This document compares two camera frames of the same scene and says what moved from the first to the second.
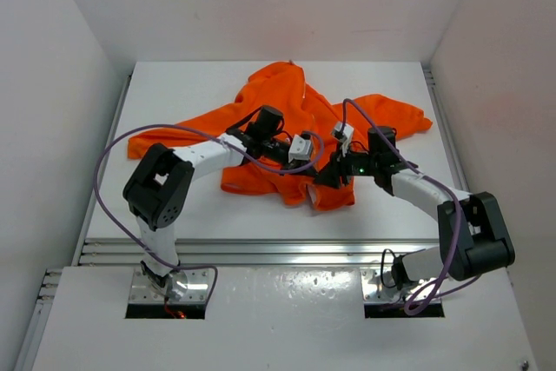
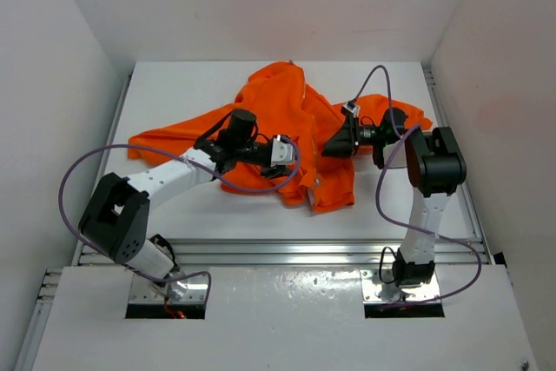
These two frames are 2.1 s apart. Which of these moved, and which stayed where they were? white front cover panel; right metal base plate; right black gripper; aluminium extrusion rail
Moved: right black gripper
Stayed: right metal base plate; white front cover panel; aluminium extrusion rail
